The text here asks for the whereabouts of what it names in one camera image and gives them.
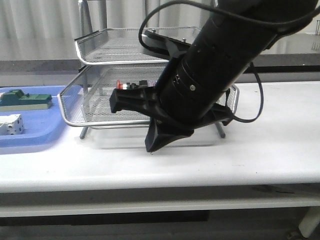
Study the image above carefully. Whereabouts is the white circuit breaker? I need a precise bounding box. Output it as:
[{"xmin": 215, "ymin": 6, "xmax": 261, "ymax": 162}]
[{"xmin": 0, "ymin": 114, "xmax": 25, "ymax": 136}]

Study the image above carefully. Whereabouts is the blue plastic tray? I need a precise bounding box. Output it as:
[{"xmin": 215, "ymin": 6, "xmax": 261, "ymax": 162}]
[{"xmin": 0, "ymin": 85, "xmax": 67, "ymax": 155}]

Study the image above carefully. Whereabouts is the green terminal block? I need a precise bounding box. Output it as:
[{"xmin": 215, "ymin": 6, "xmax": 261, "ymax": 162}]
[{"xmin": 0, "ymin": 89, "xmax": 53, "ymax": 112}]

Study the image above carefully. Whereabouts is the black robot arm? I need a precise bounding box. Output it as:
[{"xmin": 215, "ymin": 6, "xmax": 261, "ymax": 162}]
[{"xmin": 109, "ymin": 0, "xmax": 320, "ymax": 152}]

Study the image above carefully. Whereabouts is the grey stone back counter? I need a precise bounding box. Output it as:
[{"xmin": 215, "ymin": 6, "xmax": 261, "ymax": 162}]
[{"xmin": 0, "ymin": 33, "xmax": 320, "ymax": 76}]

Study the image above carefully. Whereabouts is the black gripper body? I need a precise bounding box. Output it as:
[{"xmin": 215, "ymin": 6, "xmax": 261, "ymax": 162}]
[{"xmin": 109, "ymin": 31, "xmax": 234, "ymax": 138}]

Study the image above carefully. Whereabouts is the silver mesh top tray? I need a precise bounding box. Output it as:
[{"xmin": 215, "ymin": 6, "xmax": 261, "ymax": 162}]
[{"xmin": 74, "ymin": 26, "xmax": 200, "ymax": 65}]

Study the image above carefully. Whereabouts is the grey metal rack frame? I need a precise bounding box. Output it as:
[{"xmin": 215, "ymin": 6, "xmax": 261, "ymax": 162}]
[{"xmin": 77, "ymin": 0, "xmax": 226, "ymax": 140}]

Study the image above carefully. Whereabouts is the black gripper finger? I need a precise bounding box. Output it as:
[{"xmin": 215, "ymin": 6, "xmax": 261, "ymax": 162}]
[{"xmin": 144, "ymin": 118, "xmax": 194, "ymax": 153}]

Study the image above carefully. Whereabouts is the red emergency stop button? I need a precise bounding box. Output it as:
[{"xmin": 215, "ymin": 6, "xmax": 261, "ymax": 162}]
[{"xmin": 116, "ymin": 79, "xmax": 157, "ymax": 90}]

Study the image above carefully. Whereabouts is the wire holder on counter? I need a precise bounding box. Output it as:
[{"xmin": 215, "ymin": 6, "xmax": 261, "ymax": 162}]
[{"xmin": 314, "ymin": 20, "xmax": 320, "ymax": 36}]

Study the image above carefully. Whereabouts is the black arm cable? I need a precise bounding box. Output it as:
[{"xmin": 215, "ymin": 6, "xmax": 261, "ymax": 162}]
[{"xmin": 138, "ymin": 0, "xmax": 320, "ymax": 124}]

